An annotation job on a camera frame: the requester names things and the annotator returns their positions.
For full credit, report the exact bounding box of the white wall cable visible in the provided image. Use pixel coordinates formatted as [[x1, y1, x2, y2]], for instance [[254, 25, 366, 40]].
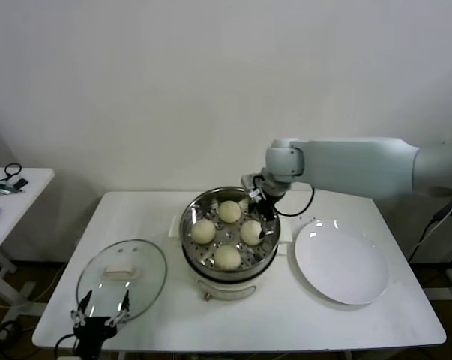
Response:
[[412, 196, 452, 249]]

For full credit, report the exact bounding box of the black wall cable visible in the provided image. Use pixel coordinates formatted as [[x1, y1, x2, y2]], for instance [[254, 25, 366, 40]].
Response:
[[408, 215, 452, 266]]

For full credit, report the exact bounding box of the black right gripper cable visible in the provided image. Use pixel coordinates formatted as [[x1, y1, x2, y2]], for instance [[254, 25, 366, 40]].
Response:
[[276, 186, 316, 218]]

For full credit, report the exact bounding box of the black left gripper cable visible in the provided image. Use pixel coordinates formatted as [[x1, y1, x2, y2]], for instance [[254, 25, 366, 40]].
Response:
[[54, 332, 80, 360]]

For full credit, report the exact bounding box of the white side table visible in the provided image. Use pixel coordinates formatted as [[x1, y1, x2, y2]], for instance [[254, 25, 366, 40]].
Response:
[[0, 167, 56, 312]]

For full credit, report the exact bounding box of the black power adapter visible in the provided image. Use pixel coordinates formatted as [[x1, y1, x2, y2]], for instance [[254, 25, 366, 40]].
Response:
[[433, 197, 452, 222]]

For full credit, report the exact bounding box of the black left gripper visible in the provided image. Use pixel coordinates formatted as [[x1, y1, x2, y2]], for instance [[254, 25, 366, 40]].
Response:
[[70, 289, 132, 358]]

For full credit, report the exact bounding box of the white electric cooking pot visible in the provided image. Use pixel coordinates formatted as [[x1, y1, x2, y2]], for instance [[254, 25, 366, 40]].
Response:
[[168, 214, 295, 303]]

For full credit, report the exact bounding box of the white floor cable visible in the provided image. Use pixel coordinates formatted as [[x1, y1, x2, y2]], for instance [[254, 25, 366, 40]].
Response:
[[0, 262, 67, 311]]

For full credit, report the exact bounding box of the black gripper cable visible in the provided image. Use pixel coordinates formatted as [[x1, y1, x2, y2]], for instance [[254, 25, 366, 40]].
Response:
[[276, 186, 316, 218], [54, 332, 80, 360]]

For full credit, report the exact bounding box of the white round plate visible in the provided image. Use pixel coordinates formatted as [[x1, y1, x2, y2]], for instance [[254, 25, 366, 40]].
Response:
[[293, 219, 391, 305]]

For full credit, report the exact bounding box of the stainless steel steamer basket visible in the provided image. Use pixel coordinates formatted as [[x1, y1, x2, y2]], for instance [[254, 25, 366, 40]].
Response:
[[179, 186, 282, 272]]

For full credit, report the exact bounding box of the round glass pot lid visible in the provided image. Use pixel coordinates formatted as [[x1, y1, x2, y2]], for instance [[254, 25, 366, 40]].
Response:
[[76, 238, 169, 326]]

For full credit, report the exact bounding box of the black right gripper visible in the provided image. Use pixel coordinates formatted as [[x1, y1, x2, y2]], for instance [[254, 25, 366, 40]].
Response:
[[247, 188, 280, 239]]

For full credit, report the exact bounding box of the white steamed baozi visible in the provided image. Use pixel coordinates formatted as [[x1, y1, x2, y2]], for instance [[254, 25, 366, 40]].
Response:
[[191, 220, 217, 244], [217, 200, 242, 224], [240, 220, 265, 245], [213, 244, 242, 272]]

